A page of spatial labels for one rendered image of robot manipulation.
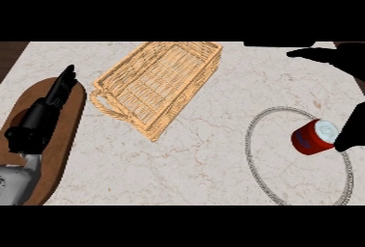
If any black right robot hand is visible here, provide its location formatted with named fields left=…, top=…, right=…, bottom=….
left=242, top=41, right=365, bottom=153

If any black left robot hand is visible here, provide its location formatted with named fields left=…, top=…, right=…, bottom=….
left=2, top=64, right=79, bottom=155

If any red can with pale lid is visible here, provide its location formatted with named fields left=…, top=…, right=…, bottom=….
left=289, top=118, right=341, bottom=156

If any tan wicker basket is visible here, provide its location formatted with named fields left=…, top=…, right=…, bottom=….
left=88, top=41, right=224, bottom=143

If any brown oval wooden cutting board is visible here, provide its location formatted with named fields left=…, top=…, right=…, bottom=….
left=0, top=76, right=88, bottom=206

